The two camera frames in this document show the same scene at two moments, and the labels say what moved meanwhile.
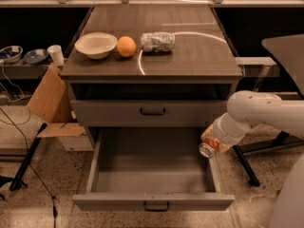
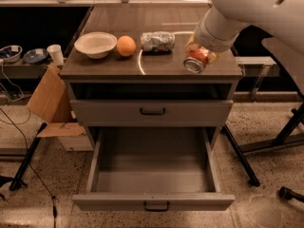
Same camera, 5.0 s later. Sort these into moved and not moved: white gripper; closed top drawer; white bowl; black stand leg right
Moved: white gripper
Not moved: white bowl; black stand leg right; closed top drawer
